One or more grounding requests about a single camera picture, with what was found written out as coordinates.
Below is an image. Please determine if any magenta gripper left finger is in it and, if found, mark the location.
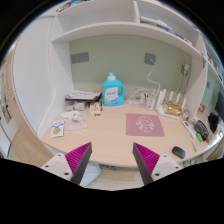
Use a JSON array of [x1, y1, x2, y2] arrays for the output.
[[40, 141, 93, 186]]

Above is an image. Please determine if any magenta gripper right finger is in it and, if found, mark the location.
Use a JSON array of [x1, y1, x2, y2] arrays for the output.
[[132, 142, 184, 186]]

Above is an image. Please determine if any black computer mouse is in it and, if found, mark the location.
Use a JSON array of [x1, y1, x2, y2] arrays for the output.
[[172, 146, 185, 159]]

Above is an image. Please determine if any pink mouse pad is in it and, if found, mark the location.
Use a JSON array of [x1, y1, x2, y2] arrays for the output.
[[126, 113, 165, 137]]

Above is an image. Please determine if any clear plastic bag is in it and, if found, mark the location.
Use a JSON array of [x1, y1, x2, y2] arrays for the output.
[[60, 110, 89, 131]]

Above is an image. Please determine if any yellow white snack packet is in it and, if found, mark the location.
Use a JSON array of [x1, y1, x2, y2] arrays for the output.
[[51, 120, 64, 138]]

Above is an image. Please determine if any grey crumpled packet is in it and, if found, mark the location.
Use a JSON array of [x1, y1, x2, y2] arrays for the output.
[[65, 102, 85, 111]]

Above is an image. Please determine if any small yellow box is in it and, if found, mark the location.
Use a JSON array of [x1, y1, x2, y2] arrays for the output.
[[90, 102, 101, 116]]

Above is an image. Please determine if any white remote control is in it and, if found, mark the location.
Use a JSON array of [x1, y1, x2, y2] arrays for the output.
[[182, 121, 196, 139]]

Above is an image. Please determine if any gold foil package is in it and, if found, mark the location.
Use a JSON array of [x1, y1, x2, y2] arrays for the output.
[[166, 101, 182, 116]]

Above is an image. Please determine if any white wifi router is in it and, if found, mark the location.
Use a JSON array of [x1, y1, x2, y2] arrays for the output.
[[156, 90, 186, 120]]

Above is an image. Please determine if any black speaker box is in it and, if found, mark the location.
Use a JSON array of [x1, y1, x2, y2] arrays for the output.
[[194, 120, 209, 140]]

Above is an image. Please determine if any blue detergent bottle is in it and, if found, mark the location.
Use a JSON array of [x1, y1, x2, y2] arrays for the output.
[[103, 72, 125, 106]]

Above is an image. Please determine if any white charging cable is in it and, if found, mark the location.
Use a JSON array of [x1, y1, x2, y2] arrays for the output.
[[145, 59, 162, 95]]

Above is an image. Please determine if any grey double wall socket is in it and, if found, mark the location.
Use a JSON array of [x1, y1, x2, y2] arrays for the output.
[[71, 52, 89, 63]]

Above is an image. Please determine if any white wall charger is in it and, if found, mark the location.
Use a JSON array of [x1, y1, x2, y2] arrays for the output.
[[181, 64, 189, 75]]

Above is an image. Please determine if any white wall shelf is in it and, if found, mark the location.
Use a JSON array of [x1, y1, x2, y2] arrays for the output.
[[49, 0, 224, 84]]

